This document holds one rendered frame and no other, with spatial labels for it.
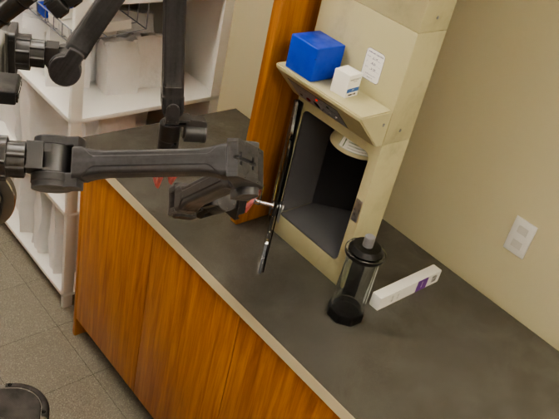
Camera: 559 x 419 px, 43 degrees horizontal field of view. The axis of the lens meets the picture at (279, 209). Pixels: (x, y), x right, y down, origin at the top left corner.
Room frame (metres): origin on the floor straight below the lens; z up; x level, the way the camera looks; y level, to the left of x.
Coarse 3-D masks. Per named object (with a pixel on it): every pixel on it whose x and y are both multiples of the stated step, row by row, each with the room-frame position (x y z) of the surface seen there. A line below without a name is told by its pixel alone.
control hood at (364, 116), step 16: (288, 80) 1.77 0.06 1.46; (304, 80) 1.69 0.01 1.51; (320, 96) 1.65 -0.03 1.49; (336, 96) 1.63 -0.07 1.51; (352, 96) 1.66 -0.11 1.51; (368, 96) 1.68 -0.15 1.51; (352, 112) 1.57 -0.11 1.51; (368, 112) 1.59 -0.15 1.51; (384, 112) 1.61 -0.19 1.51; (352, 128) 1.64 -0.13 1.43; (368, 128) 1.57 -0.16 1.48; (384, 128) 1.62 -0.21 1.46
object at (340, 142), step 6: (336, 132) 1.78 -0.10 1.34; (330, 138) 1.79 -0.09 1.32; (336, 138) 1.76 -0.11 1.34; (342, 138) 1.75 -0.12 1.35; (336, 144) 1.75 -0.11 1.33; (342, 144) 1.74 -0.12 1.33; (348, 144) 1.73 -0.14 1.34; (354, 144) 1.73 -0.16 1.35; (342, 150) 1.73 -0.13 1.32; (348, 150) 1.72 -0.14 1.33; (354, 150) 1.72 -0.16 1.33; (360, 150) 1.72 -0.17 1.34; (354, 156) 1.71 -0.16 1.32; (360, 156) 1.71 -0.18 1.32; (366, 156) 1.72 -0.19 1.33
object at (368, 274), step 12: (348, 240) 1.54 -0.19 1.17; (348, 252) 1.49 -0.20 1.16; (384, 252) 1.53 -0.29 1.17; (348, 264) 1.49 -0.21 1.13; (360, 264) 1.47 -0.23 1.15; (348, 276) 1.48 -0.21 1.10; (360, 276) 1.47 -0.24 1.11; (372, 276) 1.49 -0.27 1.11; (336, 288) 1.51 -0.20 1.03; (348, 288) 1.48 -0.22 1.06; (360, 288) 1.48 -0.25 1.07; (336, 300) 1.49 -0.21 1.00; (348, 300) 1.48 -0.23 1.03; (360, 300) 1.48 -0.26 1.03; (336, 312) 1.48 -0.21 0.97; (348, 312) 1.47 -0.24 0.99; (360, 312) 1.49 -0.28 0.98
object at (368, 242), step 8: (352, 240) 1.54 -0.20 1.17; (360, 240) 1.53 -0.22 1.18; (368, 240) 1.51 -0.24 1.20; (352, 248) 1.50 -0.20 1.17; (360, 248) 1.50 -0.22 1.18; (368, 248) 1.51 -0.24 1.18; (376, 248) 1.52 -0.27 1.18; (360, 256) 1.48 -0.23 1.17; (368, 256) 1.48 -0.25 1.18; (376, 256) 1.49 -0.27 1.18
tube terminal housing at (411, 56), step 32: (352, 0) 1.78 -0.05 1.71; (352, 32) 1.76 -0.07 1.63; (384, 32) 1.69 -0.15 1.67; (416, 32) 1.64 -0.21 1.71; (352, 64) 1.74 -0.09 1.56; (384, 64) 1.68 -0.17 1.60; (416, 64) 1.65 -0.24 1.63; (384, 96) 1.66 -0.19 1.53; (416, 96) 1.69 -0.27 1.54; (384, 160) 1.65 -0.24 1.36; (384, 192) 1.69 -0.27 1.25; (288, 224) 1.79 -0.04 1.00; (352, 224) 1.64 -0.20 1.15; (320, 256) 1.69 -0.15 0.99
